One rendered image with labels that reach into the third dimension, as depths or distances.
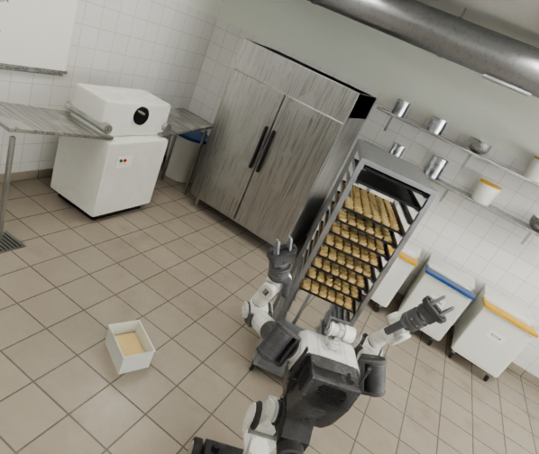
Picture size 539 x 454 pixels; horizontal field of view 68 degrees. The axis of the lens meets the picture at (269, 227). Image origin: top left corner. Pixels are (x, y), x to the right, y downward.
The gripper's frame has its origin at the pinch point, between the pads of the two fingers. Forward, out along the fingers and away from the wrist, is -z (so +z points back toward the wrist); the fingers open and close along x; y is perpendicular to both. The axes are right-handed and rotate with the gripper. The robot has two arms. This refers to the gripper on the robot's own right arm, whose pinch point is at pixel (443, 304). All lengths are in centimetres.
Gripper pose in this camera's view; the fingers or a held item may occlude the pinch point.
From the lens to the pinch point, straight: 180.0
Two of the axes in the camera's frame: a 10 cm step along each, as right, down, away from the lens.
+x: -6.0, -7.9, 1.3
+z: -5.9, 5.4, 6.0
